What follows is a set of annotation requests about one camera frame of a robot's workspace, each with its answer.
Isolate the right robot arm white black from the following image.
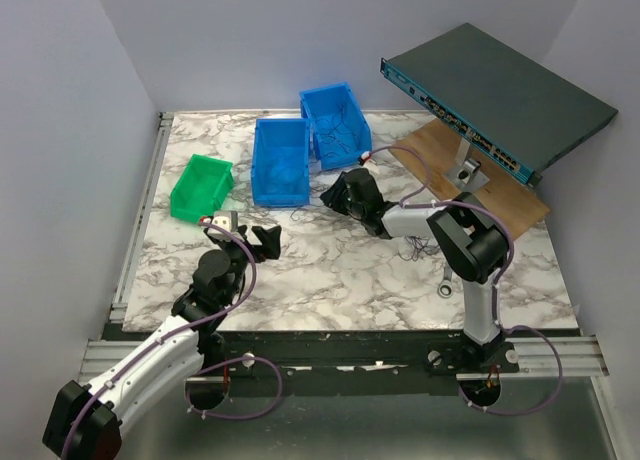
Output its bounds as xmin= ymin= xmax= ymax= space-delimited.
xmin=320 ymin=168 xmax=514 ymax=372

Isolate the large ratchet wrench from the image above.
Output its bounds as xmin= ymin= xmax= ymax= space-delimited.
xmin=437 ymin=264 xmax=453 ymax=299

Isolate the dark network switch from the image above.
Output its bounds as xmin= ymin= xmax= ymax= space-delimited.
xmin=380 ymin=23 xmax=618 ymax=188

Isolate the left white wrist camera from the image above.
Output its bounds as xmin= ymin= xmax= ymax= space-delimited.
xmin=203 ymin=211 xmax=239 ymax=241

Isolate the blue plastic bin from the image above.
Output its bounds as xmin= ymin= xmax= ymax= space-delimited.
xmin=251 ymin=118 xmax=310 ymax=208
xmin=299 ymin=83 xmax=372 ymax=171

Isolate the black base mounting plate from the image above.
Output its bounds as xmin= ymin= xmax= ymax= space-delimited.
xmin=99 ymin=322 xmax=521 ymax=397

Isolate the dark purple cable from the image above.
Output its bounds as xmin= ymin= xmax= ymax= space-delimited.
xmin=314 ymin=97 xmax=361 ymax=159

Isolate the wooden board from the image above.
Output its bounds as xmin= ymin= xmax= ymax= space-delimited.
xmin=392 ymin=120 xmax=550 ymax=238

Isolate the blue plastic bin right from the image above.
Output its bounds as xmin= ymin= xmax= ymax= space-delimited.
xmin=299 ymin=83 xmax=372 ymax=171

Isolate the metal switch stand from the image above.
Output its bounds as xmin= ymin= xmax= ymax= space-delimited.
xmin=445 ymin=138 xmax=489 ymax=192

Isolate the black thin cable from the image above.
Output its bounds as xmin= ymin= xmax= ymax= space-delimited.
xmin=289 ymin=204 xmax=446 ymax=262

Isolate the blue plastic bin left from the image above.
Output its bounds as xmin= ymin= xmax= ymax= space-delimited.
xmin=251 ymin=118 xmax=310 ymax=208

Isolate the green plastic bin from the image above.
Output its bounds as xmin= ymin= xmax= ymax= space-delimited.
xmin=170 ymin=154 xmax=235 ymax=223

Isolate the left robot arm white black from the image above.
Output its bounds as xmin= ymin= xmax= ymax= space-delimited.
xmin=42 ymin=217 xmax=282 ymax=459

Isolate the aluminium frame rail left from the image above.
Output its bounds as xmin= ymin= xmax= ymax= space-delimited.
xmin=108 ymin=112 xmax=174 ymax=323

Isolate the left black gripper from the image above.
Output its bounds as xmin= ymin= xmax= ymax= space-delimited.
xmin=215 ymin=225 xmax=279 ymax=304

